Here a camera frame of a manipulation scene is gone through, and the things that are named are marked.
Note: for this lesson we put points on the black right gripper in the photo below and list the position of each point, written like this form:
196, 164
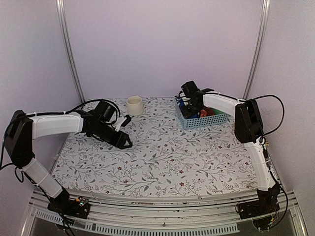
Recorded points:
187, 113

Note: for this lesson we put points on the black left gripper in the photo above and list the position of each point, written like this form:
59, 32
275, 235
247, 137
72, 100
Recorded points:
121, 140

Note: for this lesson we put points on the light blue plastic basket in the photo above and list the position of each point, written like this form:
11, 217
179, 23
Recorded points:
191, 123

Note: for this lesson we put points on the blue towel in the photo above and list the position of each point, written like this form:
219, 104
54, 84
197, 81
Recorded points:
180, 105

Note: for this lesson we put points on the orange bunny pattern towel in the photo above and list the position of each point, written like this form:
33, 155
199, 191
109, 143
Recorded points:
203, 113

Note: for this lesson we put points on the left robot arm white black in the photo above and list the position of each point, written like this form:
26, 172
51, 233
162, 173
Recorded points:
102, 123

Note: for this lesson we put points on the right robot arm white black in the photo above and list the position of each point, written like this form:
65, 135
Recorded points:
248, 129

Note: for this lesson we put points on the green rolled towel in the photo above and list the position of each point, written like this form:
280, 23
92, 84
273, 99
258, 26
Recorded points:
218, 112

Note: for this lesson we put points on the cream ceramic cup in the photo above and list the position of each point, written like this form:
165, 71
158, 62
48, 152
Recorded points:
134, 106

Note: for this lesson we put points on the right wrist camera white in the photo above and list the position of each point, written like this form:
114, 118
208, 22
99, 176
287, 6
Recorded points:
181, 95

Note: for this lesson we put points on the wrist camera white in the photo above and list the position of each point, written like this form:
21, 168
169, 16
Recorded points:
122, 122
181, 95

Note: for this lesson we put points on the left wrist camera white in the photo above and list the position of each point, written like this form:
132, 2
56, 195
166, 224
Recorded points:
122, 122

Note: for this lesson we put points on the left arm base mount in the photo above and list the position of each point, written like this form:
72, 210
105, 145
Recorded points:
63, 205

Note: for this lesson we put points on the front aluminium rail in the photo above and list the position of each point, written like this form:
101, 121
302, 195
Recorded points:
213, 215

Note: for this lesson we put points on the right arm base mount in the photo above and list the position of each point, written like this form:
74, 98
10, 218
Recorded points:
259, 207

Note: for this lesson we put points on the right aluminium frame post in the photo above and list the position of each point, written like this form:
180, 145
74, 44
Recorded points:
258, 46

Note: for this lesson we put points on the aluminium frame post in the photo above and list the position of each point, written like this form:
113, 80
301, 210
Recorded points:
68, 49
258, 46

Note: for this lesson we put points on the left aluminium frame post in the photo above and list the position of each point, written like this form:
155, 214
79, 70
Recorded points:
68, 49

